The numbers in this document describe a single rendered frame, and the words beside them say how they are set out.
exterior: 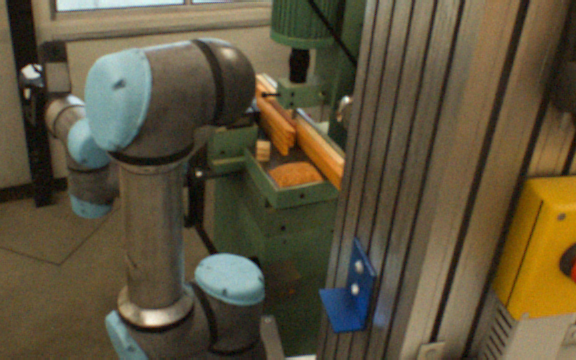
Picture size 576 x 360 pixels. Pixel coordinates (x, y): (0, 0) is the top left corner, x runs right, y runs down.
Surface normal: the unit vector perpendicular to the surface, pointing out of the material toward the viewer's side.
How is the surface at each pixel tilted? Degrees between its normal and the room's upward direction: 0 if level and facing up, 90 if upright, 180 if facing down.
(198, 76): 55
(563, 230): 90
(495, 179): 90
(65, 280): 0
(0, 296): 0
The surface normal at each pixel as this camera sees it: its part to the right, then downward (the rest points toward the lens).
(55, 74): 0.64, -0.08
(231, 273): 0.19, -0.90
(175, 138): 0.69, 0.40
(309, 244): 0.42, 0.46
